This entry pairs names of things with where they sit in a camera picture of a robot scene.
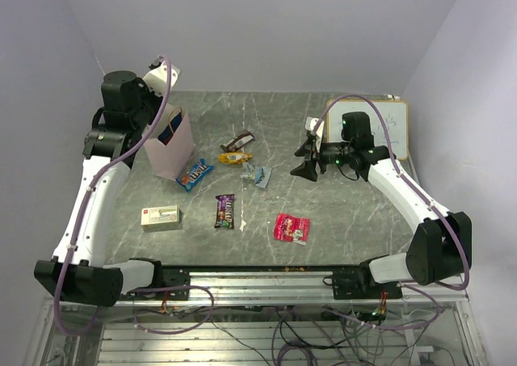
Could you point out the small whiteboard with stand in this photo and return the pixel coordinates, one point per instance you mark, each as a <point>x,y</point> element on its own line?
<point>393,112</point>

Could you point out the yellow M&Ms packet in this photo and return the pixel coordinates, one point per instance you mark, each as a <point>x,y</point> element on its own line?
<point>234,158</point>

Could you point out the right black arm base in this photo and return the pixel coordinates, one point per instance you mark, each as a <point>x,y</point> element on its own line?
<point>357,283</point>

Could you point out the purple M&Ms packet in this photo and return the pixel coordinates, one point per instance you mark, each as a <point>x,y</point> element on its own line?
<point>224,212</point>

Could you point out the red candy packet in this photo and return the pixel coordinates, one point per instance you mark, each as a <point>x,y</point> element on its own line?
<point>291,229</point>

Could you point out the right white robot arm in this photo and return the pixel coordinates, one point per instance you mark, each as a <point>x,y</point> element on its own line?
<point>441,246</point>

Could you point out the white cardboard box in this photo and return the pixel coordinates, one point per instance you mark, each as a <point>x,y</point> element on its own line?
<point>160,218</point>

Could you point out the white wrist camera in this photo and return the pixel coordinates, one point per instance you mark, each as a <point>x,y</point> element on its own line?
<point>156,78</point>
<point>315,126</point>

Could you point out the blue M&Ms packet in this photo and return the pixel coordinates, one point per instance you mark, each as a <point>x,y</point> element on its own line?
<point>194,175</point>

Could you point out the blue Burts chips bag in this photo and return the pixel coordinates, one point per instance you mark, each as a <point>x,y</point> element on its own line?
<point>168,132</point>

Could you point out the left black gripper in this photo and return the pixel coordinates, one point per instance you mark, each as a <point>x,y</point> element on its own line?
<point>157,99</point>

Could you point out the light blue snack wrapper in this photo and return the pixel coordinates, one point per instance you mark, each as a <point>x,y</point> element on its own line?
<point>259,175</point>

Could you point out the aluminium frame rail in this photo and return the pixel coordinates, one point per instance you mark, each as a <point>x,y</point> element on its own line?
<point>244,286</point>

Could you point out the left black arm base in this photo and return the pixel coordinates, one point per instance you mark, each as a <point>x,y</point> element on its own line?
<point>172,282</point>

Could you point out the pink paper bag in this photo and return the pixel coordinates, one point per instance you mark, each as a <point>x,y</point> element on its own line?
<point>169,161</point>

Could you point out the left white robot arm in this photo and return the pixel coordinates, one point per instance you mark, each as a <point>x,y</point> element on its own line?
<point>77,271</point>

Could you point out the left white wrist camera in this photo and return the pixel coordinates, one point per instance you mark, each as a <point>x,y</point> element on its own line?
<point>156,78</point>

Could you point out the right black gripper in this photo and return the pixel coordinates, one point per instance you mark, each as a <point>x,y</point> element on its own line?
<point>307,170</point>

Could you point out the brown chocolate bar wrapper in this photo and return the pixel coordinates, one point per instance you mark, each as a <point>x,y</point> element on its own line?
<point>243,138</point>

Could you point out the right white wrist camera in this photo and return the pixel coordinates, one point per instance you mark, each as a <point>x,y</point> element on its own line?
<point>315,126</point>

